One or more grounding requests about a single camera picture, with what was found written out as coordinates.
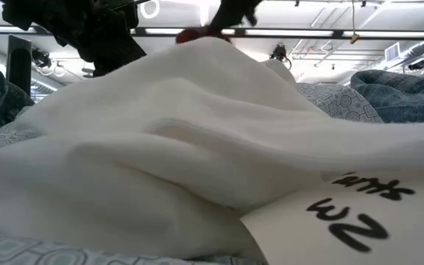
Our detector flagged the dark teal speckled garment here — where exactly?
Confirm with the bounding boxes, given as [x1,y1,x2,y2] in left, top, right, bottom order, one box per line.
[0,54,35,138]

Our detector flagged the white ceiling air vent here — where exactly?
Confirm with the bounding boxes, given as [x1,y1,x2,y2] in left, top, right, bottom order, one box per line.
[384,41,401,63]

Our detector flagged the white ring light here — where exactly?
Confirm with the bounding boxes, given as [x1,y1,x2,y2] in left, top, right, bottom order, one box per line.
[140,0,160,19]

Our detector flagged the black aluminium frame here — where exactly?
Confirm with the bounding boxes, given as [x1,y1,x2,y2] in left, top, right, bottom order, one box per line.
[0,24,424,97]

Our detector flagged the hanging cord with yellow plug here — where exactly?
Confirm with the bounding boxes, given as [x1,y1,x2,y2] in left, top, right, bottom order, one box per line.
[350,0,361,45]

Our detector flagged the blue textured cloth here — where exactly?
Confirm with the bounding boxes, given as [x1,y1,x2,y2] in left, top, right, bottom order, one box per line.
[350,60,424,124]

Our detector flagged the red cloth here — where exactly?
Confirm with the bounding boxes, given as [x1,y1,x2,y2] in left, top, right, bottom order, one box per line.
[175,27,232,45]

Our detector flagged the black overhead camera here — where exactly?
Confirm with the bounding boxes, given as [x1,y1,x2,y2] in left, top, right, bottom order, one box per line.
[269,43,293,71]

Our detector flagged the white sheet with black lettering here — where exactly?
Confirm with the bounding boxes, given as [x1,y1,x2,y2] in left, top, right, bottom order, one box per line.
[240,171,424,265]

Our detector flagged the large white cloth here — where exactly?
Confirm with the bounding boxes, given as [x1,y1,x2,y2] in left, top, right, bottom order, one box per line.
[0,36,424,261]

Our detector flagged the light grey geometric patterned cloth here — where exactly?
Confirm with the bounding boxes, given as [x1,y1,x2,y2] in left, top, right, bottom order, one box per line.
[0,82,384,265]

